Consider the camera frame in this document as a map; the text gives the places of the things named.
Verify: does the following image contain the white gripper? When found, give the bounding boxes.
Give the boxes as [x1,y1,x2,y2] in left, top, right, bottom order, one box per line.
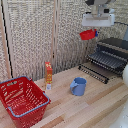
[81,12,116,38]

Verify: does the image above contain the red bowl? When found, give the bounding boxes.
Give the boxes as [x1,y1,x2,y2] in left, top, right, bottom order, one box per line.
[79,28,98,41]

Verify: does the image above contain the black toaster oven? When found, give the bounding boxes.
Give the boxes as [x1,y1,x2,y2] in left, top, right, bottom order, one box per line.
[95,37,128,78]

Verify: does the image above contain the black dish rack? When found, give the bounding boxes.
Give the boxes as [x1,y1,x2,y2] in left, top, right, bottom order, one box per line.
[77,64,110,85]

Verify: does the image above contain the blue mug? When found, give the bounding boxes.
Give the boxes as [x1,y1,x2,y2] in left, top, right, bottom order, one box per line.
[69,77,88,97]

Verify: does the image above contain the orange carton box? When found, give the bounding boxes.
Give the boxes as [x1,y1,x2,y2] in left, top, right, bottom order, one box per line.
[44,61,54,85]

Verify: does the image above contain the red plastic shopping basket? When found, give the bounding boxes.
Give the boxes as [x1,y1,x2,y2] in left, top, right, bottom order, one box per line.
[0,75,51,128]

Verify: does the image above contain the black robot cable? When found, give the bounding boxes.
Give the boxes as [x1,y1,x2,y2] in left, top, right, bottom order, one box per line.
[113,20,128,28]

